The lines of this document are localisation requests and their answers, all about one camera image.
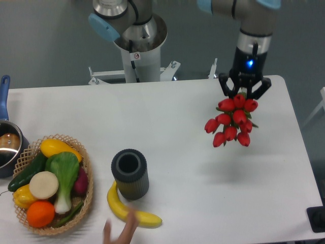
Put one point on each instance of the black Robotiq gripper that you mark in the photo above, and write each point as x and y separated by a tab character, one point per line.
246	72

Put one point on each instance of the red tulip bouquet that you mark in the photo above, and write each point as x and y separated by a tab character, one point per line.
234	120

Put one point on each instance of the dark grey ribbed vase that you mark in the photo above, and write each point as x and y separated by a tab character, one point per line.
129	168

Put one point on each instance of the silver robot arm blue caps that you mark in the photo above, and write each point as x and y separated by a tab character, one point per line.
139	34

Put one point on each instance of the person's hand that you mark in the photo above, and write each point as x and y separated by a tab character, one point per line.
127	233

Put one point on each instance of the white furniture piece right edge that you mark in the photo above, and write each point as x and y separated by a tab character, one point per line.
316	110

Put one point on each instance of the black device at table edge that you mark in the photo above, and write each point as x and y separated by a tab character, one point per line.
316	218

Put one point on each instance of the yellow banana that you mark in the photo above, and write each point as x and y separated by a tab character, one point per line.
121	211

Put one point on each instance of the purple red onion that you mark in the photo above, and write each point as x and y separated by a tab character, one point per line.
81	184

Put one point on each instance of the green bok choy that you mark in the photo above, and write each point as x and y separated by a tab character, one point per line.
65	166

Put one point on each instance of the yellow squash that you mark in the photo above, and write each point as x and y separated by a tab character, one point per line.
50	147

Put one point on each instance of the woven wicker basket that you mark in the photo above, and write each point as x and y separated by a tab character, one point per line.
26	158

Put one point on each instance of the dark green cucumber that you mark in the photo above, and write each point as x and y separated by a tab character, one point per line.
24	177

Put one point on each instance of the green bean pod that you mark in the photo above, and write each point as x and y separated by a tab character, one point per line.
70	216

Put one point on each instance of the beige round bun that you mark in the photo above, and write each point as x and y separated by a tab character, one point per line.
43	185

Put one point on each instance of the orange fruit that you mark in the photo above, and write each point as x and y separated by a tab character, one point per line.
40	214

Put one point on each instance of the yellow bell pepper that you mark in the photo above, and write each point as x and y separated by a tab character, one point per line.
23	198

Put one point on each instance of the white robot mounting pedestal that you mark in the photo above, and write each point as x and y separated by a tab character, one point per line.
137	67

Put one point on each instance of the blue handled saucepan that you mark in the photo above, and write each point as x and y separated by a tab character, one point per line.
13	142

